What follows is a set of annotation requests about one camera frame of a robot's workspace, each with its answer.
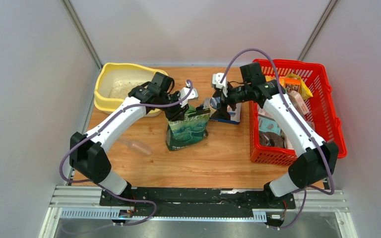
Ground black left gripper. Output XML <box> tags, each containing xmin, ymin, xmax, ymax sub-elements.
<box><xmin>158</xmin><ymin>90</ymin><xmax>189</xmax><ymax>122</ymax></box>

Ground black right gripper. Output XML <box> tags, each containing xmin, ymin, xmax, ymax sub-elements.
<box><xmin>211</xmin><ymin>82</ymin><xmax>251</xmax><ymax>121</ymax></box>

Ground green cat litter bag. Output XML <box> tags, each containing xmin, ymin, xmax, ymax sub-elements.
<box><xmin>166</xmin><ymin>106</ymin><xmax>210</xmax><ymax>151</ymax></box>

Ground clear plastic scoop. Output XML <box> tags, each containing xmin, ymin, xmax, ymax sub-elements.
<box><xmin>116</xmin><ymin>137</ymin><xmax>152</xmax><ymax>156</ymax></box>

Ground black bag clip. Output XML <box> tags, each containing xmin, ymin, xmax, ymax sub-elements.
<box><xmin>203</xmin><ymin>98</ymin><xmax>211</xmax><ymax>109</ymax></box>

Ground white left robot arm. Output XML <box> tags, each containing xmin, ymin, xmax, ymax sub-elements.
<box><xmin>66</xmin><ymin>72</ymin><xmax>198</xmax><ymax>206</ymax></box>

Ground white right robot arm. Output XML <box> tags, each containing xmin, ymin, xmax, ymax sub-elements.
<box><xmin>211</xmin><ymin>62</ymin><xmax>339</xmax><ymax>208</ymax></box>

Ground grey labelled box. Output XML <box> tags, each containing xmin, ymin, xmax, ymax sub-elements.
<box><xmin>257</xmin><ymin>106</ymin><xmax>274</xmax><ymax>120</ymax></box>

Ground yellow litter box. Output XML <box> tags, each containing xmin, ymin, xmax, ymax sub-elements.
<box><xmin>94</xmin><ymin>62</ymin><xmax>167</xmax><ymax>114</ymax></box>

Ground orange green box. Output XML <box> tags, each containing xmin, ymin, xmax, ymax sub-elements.
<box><xmin>279</xmin><ymin>76</ymin><xmax>302</xmax><ymax>93</ymax></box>

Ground pink white box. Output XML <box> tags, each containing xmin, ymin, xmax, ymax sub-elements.
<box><xmin>287</xmin><ymin>91</ymin><xmax>310</xmax><ymax>116</ymax></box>

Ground blue white card package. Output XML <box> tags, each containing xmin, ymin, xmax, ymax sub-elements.
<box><xmin>200</xmin><ymin>98</ymin><xmax>242</xmax><ymax>125</ymax></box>

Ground teal packet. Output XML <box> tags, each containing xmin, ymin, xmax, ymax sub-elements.
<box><xmin>258</xmin><ymin>117</ymin><xmax>282</xmax><ymax>135</ymax></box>

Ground dark brown packet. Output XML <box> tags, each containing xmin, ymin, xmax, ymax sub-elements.
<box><xmin>259</xmin><ymin>132</ymin><xmax>285</xmax><ymax>148</ymax></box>

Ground yellow snack bag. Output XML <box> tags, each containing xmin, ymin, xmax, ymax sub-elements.
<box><xmin>286</xmin><ymin>73</ymin><xmax>313</xmax><ymax>100</ymax></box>

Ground red plastic basket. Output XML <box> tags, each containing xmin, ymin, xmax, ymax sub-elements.
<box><xmin>249</xmin><ymin>59</ymin><xmax>347</xmax><ymax>166</ymax></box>

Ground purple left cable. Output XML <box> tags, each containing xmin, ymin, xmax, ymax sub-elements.
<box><xmin>59</xmin><ymin>79</ymin><xmax>194</xmax><ymax>226</ymax></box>

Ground purple cable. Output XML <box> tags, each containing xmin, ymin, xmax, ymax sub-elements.
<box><xmin>219</xmin><ymin>48</ymin><xmax>336</xmax><ymax>230</ymax></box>
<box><xmin>59</xmin><ymin>79</ymin><xmax>194</xmax><ymax>226</ymax></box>

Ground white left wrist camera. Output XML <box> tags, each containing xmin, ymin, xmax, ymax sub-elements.
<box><xmin>179</xmin><ymin>87</ymin><xmax>198</xmax><ymax>108</ymax></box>

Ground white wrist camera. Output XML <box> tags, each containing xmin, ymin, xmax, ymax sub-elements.
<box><xmin>211</xmin><ymin>72</ymin><xmax>228</xmax><ymax>96</ymax></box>
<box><xmin>179</xmin><ymin>87</ymin><xmax>198</xmax><ymax>108</ymax></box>

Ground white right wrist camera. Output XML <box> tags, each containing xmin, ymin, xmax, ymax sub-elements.
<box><xmin>211</xmin><ymin>72</ymin><xmax>228</xmax><ymax>96</ymax></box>

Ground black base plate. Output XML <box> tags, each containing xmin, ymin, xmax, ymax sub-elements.
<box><xmin>99</xmin><ymin>187</ymin><xmax>296</xmax><ymax>218</ymax></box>

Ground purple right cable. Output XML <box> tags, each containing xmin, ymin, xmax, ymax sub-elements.
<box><xmin>219</xmin><ymin>48</ymin><xmax>336</xmax><ymax>230</ymax></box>

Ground aluminium frame rail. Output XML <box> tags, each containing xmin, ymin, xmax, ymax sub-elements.
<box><xmin>39</xmin><ymin>186</ymin><xmax>357</xmax><ymax>238</ymax></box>

